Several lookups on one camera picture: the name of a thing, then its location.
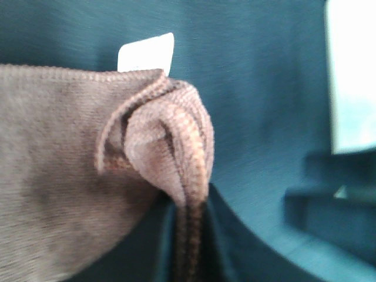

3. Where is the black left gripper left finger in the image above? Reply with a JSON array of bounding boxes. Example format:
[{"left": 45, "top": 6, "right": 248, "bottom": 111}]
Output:
[{"left": 69, "top": 194, "right": 175, "bottom": 282}]

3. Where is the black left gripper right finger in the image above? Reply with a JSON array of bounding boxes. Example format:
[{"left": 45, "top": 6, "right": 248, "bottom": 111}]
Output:
[{"left": 202, "top": 184, "right": 322, "bottom": 282}]

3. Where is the brown square towel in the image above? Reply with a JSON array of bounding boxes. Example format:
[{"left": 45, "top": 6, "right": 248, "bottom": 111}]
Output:
[{"left": 0, "top": 32, "right": 216, "bottom": 282}]

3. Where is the black table mat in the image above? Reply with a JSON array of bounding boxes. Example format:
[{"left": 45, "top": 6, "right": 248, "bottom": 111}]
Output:
[{"left": 1, "top": 1, "right": 375, "bottom": 281}]

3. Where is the white plastic container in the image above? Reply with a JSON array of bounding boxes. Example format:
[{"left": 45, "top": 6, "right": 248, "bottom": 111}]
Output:
[{"left": 324, "top": 1, "right": 375, "bottom": 155}]

